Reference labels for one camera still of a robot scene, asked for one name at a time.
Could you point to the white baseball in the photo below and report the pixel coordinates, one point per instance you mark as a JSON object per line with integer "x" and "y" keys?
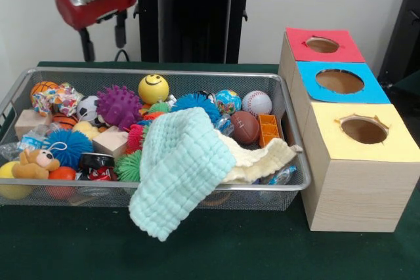
{"x": 257, "y": 103}

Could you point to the dark green side tablecloth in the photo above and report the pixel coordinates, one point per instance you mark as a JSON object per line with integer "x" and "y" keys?
{"x": 411, "y": 83}

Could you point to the small brown teddy bear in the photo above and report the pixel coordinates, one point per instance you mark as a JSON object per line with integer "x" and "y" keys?
{"x": 33, "y": 168}

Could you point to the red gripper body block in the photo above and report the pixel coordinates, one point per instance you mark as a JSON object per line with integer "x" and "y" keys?
{"x": 95, "y": 9}

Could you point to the colourful patterned fabric bundle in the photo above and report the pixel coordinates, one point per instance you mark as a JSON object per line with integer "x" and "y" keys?
{"x": 55, "y": 98}

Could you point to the mint green waffle cloth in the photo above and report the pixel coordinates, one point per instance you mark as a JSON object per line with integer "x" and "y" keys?
{"x": 183, "y": 168}

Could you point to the blue spiky rubber ball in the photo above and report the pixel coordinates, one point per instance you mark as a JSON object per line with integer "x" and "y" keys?
{"x": 70, "y": 145}

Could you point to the small orange basketball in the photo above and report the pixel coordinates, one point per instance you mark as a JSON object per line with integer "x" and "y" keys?
{"x": 42, "y": 87}

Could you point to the purple spiky rubber ball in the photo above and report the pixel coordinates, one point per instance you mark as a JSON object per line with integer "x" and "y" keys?
{"x": 118, "y": 106}

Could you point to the cream yellow waffle cloth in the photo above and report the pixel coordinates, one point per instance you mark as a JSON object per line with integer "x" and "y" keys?
{"x": 262, "y": 158}

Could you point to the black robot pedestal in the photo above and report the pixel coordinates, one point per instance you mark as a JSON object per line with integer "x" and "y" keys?
{"x": 183, "y": 31}

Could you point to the wooden box with three holes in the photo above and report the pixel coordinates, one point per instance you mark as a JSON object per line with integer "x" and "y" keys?
{"x": 361, "y": 194}

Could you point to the blue globe ball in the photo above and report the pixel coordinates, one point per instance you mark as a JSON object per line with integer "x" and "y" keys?
{"x": 228, "y": 101}

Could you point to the brown toy football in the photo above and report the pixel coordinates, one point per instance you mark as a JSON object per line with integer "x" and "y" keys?
{"x": 244, "y": 127}

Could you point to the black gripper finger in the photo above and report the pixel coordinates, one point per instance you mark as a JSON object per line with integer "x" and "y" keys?
{"x": 120, "y": 32}
{"x": 87, "y": 44}

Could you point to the black monitor on stand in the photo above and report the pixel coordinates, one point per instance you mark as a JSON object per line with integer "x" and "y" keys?
{"x": 403, "y": 47}

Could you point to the yellow smiley ball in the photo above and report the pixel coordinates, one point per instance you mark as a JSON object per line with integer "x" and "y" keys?
{"x": 153, "y": 89}

